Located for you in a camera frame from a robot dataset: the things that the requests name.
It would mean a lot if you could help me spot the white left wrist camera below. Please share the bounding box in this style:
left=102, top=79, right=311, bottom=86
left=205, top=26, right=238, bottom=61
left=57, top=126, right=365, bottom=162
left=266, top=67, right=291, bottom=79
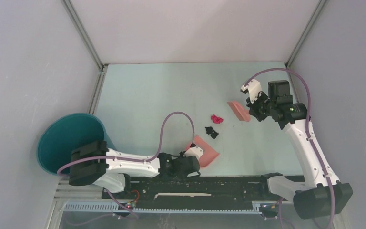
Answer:
left=183, top=143, right=204, bottom=160

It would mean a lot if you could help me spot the aluminium corner post right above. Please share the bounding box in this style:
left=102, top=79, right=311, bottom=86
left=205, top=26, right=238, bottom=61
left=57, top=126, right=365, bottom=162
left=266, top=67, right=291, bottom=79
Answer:
left=285, top=0, right=329, bottom=68

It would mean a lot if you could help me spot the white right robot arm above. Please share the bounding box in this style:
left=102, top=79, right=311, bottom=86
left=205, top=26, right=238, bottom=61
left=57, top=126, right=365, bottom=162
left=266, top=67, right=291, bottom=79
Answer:
left=241, top=80, right=353, bottom=219

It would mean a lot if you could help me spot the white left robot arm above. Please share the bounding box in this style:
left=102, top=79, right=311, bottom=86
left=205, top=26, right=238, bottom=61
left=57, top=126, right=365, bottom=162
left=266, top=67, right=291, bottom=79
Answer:
left=69, top=141, right=204, bottom=199

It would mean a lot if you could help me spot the magenta paper scrap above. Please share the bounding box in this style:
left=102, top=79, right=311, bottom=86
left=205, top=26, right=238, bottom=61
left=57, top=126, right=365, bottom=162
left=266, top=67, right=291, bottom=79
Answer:
left=210, top=115, right=224, bottom=124

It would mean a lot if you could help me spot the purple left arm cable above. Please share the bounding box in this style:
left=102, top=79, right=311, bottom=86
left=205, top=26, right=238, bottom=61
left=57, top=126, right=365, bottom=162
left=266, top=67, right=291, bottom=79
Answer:
left=56, top=111, right=196, bottom=176

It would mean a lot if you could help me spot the black paper scrap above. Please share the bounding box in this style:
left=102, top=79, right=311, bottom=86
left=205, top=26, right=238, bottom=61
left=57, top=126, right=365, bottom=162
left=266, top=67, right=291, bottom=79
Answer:
left=205, top=126, right=215, bottom=135
left=210, top=132, right=219, bottom=139

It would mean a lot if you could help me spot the teal plastic bucket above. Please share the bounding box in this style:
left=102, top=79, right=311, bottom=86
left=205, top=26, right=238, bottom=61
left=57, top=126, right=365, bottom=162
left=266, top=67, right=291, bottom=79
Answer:
left=37, top=113, right=116, bottom=175

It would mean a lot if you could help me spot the white cable duct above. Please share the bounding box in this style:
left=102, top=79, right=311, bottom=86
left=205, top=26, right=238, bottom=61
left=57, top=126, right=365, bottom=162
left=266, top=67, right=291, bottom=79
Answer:
left=63, top=201, right=261, bottom=214

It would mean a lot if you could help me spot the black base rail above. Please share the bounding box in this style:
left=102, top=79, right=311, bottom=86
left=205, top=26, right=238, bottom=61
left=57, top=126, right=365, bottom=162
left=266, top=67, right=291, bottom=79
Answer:
left=113, top=176, right=279, bottom=209

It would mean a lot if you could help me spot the aluminium corner post left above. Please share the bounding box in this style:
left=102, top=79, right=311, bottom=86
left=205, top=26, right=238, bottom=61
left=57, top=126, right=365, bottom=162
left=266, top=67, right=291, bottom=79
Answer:
left=61, top=0, right=108, bottom=115

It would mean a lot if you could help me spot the pink hand brush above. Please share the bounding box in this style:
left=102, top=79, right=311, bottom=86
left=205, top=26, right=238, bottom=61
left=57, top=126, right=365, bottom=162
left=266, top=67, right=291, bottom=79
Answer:
left=227, top=101, right=251, bottom=122

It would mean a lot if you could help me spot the aluminium corner post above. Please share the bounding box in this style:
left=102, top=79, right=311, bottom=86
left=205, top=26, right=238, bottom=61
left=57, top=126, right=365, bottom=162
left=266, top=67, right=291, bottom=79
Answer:
left=285, top=0, right=329, bottom=68
left=61, top=0, right=108, bottom=115

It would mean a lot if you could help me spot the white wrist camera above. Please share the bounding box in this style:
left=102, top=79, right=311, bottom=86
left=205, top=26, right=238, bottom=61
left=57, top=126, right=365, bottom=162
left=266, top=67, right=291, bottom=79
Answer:
left=240, top=79, right=262, bottom=104
left=183, top=143, right=204, bottom=160

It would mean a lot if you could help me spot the pink dustpan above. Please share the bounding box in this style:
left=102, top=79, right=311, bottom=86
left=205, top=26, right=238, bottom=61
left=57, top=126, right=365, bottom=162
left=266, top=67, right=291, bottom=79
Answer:
left=184, top=135, right=220, bottom=168

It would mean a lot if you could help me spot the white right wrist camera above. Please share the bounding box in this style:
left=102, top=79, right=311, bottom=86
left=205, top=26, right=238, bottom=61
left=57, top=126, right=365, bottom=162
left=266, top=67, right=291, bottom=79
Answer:
left=240, top=79, right=262, bottom=104

